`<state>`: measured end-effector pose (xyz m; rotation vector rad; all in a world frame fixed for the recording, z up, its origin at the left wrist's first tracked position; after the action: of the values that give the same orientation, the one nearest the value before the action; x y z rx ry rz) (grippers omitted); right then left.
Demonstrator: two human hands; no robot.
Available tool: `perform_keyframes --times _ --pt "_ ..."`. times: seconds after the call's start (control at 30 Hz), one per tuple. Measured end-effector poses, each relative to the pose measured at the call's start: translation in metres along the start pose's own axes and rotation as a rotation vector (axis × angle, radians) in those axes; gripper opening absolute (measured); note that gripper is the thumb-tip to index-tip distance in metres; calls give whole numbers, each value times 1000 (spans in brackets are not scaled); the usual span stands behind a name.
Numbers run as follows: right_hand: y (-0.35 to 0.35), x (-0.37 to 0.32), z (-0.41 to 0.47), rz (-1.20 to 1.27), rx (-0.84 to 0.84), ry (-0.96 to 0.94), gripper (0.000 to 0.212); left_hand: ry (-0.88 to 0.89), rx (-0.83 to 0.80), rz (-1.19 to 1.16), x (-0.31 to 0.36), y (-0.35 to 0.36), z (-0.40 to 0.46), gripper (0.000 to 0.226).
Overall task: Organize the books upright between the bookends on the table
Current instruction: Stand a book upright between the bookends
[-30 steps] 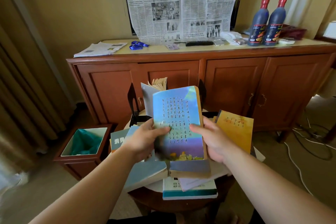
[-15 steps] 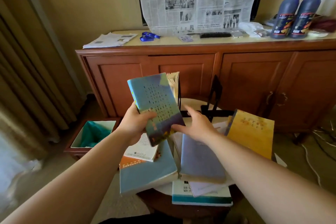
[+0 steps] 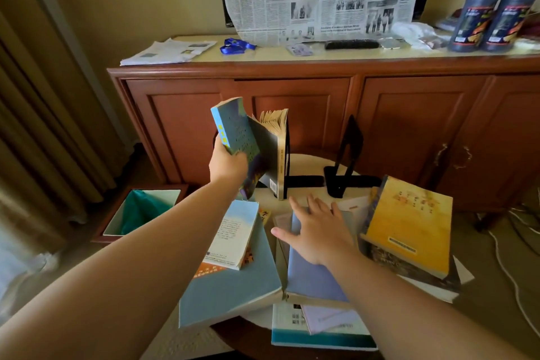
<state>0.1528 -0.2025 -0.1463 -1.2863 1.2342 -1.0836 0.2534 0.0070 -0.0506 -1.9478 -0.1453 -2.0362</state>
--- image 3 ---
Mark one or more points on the person's left hand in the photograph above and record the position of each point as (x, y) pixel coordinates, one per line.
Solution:
(228, 167)

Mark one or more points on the person's right hand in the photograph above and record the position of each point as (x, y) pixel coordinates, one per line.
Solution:
(325, 241)

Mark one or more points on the lavender cover book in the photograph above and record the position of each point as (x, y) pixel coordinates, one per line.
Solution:
(312, 279)

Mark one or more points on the grey cover book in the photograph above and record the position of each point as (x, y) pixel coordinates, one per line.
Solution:
(266, 153)

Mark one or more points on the black metal bookend rack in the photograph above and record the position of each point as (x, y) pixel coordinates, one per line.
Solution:
(337, 184)

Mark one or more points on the small white blue book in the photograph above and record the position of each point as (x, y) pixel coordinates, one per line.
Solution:
(232, 233)

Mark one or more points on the yellow cover book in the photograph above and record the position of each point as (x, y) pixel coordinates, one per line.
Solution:
(413, 220)

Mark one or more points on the large white teal textbook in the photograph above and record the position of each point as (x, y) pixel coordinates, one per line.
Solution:
(287, 332)

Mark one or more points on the large light blue book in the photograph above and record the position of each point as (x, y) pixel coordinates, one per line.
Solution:
(228, 292)

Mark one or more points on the person's left forearm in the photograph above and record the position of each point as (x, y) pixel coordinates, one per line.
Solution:
(105, 288)

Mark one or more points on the person's right forearm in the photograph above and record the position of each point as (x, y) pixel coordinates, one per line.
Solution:
(413, 321)

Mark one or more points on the wooden sideboard cabinet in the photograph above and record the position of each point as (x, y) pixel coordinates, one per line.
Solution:
(181, 127)

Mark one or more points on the round wooden table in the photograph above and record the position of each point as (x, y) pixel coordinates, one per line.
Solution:
(308, 165)

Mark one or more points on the green bin liner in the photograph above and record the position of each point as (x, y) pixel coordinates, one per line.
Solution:
(139, 212)

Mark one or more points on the folded newspaper pile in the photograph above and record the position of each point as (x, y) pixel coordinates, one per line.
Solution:
(166, 51)

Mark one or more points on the small lavender packet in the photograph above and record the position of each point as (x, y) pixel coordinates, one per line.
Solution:
(299, 49)

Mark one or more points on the white paper sheets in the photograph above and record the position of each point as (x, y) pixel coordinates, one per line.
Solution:
(464, 275)

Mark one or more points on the wooden trash bin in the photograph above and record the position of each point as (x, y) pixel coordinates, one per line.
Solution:
(98, 239)

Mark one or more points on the black remote control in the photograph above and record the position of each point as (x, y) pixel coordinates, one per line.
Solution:
(352, 44)

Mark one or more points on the beige curtain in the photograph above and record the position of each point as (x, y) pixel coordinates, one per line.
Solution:
(42, 119)

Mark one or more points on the small clear packet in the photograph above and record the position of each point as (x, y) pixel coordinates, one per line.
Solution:
(432, 43)

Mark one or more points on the white plastic bag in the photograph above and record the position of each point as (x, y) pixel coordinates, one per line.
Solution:
(411, 31)

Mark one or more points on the white sheer curtain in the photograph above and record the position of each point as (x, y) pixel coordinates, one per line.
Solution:
(17, 271)

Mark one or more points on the dark blue red-capped bottle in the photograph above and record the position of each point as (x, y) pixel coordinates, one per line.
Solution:
(510, 9)
(474, 9)

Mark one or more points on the small white box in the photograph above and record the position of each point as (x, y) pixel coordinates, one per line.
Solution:
(529, 44)

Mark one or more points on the dark red bag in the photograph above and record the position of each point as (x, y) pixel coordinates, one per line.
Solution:
(532, 28)

